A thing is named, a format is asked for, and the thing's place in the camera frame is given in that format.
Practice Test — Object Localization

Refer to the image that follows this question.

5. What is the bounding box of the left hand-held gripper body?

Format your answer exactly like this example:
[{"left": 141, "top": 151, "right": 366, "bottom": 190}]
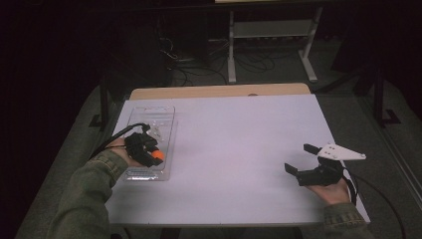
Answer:
[{"left": 123, "top": 122, "right": 164, "bottom": 167}]

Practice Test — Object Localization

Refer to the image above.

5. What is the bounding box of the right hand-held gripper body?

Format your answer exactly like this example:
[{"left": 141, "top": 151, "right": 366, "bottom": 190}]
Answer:
[{"left": 296, "top": 142, "right": 367, "bottom": 187}]

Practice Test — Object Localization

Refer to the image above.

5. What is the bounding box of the clear plastic tray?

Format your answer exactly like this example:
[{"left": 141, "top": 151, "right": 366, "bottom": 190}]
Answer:
[{"left": 121, "top": 105, "right": 179, "bottom": 182}]

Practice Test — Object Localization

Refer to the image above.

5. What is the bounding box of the person's left hand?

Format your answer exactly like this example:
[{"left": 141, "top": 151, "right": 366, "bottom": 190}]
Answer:
[{"left": 108, "top": 138, "right": 143, "bottom": 169}]

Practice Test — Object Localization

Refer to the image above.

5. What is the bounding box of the person's right hand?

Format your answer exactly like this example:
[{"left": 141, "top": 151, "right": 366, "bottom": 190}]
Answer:
[{"left": 306, "top": 177, "right": 352, "bottom": 206}]

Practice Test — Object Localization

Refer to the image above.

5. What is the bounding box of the black metal stand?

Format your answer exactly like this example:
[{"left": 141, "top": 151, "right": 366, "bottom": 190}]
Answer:
[
  {"left": 89, "top": 76, "right": 112, "bottom": 131},
  {"left": 371, "top": 66, "right": 402, "bottom": 127}
]

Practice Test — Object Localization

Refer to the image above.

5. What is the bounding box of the wooden table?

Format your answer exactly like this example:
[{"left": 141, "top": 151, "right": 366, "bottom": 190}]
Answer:
[{"left": 128, "top": 83, "right": 312, "bottom": 102}]

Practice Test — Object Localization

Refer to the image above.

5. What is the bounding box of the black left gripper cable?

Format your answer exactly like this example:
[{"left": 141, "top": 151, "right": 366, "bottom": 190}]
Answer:
[{"left": 88, "top": 122, "right": 151, "bottom": 161}]

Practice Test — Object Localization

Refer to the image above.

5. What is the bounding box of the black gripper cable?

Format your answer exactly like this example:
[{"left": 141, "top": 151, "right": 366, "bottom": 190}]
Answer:
[
  {"left": 341, "top": 167, "right": 407, "bottom": 239},
  {"left": 88, "top": 122, "right": 151, "bottom": 161}
]

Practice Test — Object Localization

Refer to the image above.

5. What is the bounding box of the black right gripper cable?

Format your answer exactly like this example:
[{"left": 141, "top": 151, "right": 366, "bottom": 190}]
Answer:
[{"left": 341, "top": 167, "right": 407, "bottom": 239}]

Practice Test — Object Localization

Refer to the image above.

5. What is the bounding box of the aluminium rail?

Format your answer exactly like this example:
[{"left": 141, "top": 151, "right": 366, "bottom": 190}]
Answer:
[{"left": 356, "top": 96, "right": 422, "bottom": 213}]

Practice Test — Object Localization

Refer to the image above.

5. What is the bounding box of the tangle of floor cables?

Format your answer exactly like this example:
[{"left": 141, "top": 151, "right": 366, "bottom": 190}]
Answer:
[{"left": 158, "top": 36, "right": 300, "bottom": 88}]

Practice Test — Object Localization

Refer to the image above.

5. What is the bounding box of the white metal desk frame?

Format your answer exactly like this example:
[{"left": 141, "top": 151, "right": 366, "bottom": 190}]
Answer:
[{"left": 227, "top": 5, "right": 324, "bottom": 85}]

